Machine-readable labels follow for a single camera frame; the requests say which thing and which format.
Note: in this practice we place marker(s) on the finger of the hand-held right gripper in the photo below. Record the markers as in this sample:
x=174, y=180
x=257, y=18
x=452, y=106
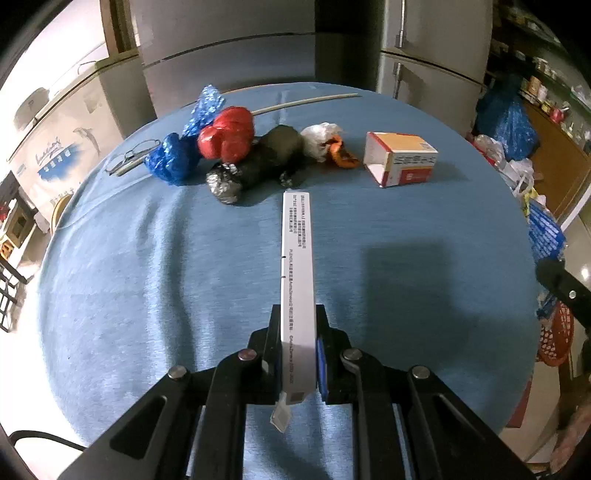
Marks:
x=561, y=281

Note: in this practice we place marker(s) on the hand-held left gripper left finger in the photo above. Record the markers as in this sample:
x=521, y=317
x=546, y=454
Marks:
x=265, y=350

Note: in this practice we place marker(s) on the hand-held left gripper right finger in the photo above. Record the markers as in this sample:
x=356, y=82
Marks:
x=322, y=364

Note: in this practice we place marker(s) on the red plastic basket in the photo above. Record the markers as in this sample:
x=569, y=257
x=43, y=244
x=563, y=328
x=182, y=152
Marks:
x=558, y=341

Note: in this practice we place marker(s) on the long white cardboard box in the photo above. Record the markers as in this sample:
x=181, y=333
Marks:
x=298, y=277

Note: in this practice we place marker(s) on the silver-black plastic bag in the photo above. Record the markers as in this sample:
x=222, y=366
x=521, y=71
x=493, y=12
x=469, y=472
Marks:
x=225, y=184

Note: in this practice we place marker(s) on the black plastic bag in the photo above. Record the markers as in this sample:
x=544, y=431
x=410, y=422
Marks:
x=272, y=157

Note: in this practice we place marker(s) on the orange and white carton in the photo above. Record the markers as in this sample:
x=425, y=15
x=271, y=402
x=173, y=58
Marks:
x=401, y=159

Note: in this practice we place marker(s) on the orange wrapper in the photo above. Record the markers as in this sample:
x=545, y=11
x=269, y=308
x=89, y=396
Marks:
x=341, y=154

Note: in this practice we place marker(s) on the heap of white plastic bags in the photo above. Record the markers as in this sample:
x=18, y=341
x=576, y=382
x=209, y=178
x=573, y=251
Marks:
x=512, y=168

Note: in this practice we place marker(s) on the blue tablecloth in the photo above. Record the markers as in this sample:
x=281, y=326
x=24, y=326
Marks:
x=161, y=277

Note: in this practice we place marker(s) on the wooden cabinet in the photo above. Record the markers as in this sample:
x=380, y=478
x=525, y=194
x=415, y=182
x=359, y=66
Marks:
x=554, y=152

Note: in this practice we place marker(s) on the large blue plastic bag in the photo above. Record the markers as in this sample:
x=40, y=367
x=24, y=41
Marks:
x=508, y=120

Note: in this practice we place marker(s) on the white plastic bag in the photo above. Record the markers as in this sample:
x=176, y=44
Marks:
x=316, y=138

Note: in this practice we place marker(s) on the red plastic bag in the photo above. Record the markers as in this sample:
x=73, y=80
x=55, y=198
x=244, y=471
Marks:
x=226, y=134

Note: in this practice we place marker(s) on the eyeglasses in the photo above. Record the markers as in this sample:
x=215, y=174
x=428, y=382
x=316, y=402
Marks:
x=134, y=154

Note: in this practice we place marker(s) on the thin wooden stick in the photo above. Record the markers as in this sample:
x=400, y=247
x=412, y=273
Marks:
x=304, y=102

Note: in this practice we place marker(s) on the black metal rack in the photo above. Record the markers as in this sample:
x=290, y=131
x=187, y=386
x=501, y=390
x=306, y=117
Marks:
x=9, y=295

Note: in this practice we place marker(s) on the silver refrigerator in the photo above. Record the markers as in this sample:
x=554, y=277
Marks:
x=429, y=41

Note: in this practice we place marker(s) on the white chest freezer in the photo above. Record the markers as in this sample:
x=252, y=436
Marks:
x=60, y=138

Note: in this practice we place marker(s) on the grey refrigerator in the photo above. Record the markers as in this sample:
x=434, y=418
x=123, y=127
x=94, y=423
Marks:
x=221, y=41

